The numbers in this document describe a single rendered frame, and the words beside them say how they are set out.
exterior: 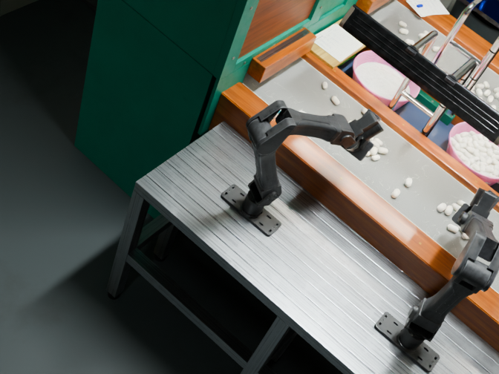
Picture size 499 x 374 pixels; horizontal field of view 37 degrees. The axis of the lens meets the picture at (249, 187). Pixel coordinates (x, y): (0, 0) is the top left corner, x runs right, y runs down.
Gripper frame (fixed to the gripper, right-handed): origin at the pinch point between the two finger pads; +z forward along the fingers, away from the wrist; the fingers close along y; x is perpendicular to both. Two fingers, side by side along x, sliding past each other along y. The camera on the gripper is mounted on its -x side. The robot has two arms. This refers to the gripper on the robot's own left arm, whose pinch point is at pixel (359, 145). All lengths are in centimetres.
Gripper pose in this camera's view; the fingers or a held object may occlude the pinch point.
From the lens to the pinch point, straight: 234.0
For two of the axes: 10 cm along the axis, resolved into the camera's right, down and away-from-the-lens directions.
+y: -7.3, -6.4, 2.5
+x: -6.2, 7.7, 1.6
